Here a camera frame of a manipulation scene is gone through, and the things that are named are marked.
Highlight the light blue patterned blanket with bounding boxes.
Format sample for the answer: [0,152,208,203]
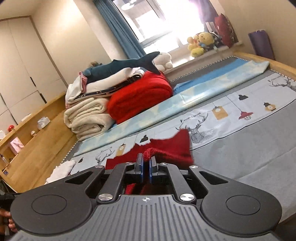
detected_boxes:
[74,56,269,156]

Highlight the grey printed bed sheet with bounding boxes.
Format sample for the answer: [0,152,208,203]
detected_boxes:
[65,60,295,220]

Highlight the folded red blanket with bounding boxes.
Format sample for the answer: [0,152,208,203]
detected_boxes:
[107,71,173,124]

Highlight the blue shark plush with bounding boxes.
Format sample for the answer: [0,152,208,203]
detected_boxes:
[82,51,160,83]

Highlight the wooden bed frame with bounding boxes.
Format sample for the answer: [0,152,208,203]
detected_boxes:
[233,51,296,80]

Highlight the purple box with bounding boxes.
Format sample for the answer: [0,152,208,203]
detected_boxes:
[248,30,275,60]

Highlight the dark red cushion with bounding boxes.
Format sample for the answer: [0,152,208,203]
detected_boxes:
[214,14,238,48]

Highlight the wooden headboard shelf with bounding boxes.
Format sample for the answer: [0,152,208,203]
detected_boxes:
[1,93,77,192]

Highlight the stack of white clothes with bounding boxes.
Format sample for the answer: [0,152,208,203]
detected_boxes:
[65,67,144,108]

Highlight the white folded garment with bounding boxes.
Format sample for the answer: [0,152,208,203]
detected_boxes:
[45,160,76,184]

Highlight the blue curtain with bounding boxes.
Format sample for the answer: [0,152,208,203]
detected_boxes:
[93,0,145,59]

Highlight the yellow plush toys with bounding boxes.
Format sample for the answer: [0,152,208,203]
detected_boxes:
[187,32,216,58]

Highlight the left hand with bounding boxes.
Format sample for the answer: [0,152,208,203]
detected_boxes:
[0,208,18,235]

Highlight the white wardrobe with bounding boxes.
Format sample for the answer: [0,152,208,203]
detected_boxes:
[1,18,66,133]

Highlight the dark red knit sweater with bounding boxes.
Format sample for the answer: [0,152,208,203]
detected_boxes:
[105,130,194,195]

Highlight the tissue box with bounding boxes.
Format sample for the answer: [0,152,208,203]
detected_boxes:
[37,116,50,130]

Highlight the folded cream quilt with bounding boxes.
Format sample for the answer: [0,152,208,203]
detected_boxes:
[64,97,115,141]

